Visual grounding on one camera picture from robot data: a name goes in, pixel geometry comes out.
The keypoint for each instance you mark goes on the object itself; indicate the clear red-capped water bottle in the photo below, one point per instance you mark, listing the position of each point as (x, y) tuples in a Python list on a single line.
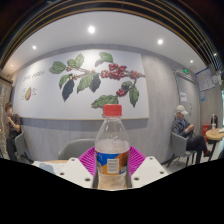
[(112, 156)]

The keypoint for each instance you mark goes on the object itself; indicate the round wooden table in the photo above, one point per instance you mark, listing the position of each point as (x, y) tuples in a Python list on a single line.
[(215, 134)]

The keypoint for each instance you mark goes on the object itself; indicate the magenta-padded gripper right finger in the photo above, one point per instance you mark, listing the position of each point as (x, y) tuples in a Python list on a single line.
[(150, 170)]

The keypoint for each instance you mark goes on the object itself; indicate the person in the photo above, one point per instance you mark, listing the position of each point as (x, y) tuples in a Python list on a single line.
[(12, 126), (182, 128)]

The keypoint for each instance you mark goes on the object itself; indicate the wall notice board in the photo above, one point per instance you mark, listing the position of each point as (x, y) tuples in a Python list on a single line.
[(206, 79)]

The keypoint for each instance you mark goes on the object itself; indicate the white paper notice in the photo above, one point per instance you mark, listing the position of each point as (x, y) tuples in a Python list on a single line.
[(183, 96)]

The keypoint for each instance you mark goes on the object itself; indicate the coffee plant wall picture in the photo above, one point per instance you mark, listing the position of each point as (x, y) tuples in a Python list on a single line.
[(43, 100)]

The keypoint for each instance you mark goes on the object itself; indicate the round ceiling lights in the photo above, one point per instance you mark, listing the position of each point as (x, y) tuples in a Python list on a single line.
[(91, 29)]

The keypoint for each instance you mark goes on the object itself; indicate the red bin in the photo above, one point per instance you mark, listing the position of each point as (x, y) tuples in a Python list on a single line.
[(205, 128)]

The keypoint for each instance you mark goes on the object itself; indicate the blue-printed paper placemat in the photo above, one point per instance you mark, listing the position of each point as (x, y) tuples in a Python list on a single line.
[(46, 166)]

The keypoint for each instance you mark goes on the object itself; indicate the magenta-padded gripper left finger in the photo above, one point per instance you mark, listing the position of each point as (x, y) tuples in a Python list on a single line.
[(75, 170)]

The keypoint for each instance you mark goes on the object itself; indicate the green exit sign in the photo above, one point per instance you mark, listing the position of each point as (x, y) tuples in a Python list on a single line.
[(185, 70)]

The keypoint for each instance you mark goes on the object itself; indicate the grey rounded chair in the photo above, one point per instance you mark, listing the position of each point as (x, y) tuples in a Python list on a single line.
[(75, 149)]

